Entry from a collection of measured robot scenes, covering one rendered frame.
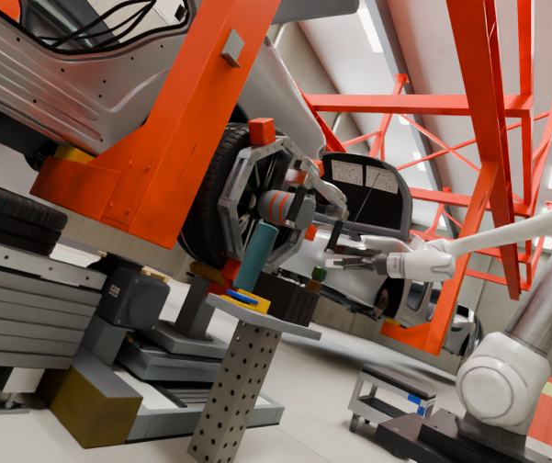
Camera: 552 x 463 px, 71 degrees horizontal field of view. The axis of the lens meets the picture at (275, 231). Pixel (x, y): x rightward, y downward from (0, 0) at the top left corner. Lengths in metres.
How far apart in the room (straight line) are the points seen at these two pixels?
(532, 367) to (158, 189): 1.01
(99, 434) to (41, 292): 0.38
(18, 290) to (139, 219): 0.32
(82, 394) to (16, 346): 0.20
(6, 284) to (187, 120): 0.60
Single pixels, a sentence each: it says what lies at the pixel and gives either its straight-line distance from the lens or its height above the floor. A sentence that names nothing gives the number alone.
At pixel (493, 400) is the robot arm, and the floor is 0.48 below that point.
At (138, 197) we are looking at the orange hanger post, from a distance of 1.10.
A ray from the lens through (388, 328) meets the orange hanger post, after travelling 5.02.
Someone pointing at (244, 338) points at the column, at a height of 0.36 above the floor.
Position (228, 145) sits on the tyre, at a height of 0.96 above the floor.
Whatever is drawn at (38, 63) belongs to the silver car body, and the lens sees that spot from 1.54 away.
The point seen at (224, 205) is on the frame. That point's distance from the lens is 1.41.
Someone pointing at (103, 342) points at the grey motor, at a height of 0.16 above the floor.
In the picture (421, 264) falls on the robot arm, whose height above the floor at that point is 0.78.
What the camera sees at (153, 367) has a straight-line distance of 1.44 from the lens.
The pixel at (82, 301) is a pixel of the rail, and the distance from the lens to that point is 1.18.
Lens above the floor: 0.52
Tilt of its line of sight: 8 degrees up
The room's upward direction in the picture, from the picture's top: 22 degrees clockwise
